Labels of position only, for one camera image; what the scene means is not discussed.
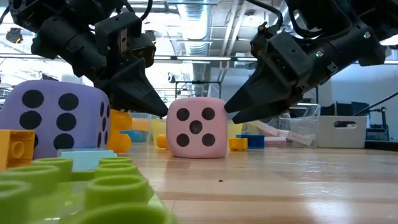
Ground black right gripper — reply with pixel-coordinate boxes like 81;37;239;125
224;23;315;124

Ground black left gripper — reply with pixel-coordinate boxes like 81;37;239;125
93;12;169;118

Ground orange toy block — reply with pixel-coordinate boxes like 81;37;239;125
131;119;150;132

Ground pink foam dice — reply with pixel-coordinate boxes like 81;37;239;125
165;96;229;159

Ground lavender foam dice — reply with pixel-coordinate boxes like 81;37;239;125
0;79;111;161

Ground small yellow toy block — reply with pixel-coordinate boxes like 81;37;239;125
228;138;249;152

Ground white building pillar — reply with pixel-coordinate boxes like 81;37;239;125
60;73;94;86

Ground black overhead light bar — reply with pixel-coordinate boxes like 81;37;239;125
154;54;259;63

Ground light blue toy block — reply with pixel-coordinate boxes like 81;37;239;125
57;149;118;172

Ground grey storage basket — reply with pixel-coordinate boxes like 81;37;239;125
317;115;369;149

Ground lime green toy block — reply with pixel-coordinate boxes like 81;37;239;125
0;156;178;224

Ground dark blue equipment cart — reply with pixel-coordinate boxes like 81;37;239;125
365;106;390;142

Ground silver ceiling air duct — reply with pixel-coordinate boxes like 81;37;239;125
174;0;218;97

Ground black ceiling camera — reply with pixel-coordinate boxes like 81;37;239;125
5;27;24;44

